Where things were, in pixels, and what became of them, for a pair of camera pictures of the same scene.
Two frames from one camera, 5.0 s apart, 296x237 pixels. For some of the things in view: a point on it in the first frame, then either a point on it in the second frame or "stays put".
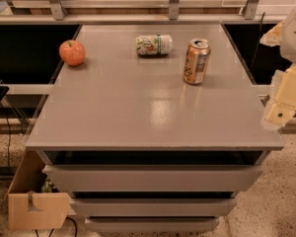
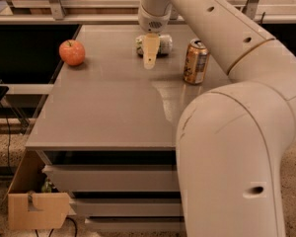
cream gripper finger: [277, 115] → [150, 46]
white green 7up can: [154, 44] stays put
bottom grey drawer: [152, 224] stays put
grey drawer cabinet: [136, 148] stays put
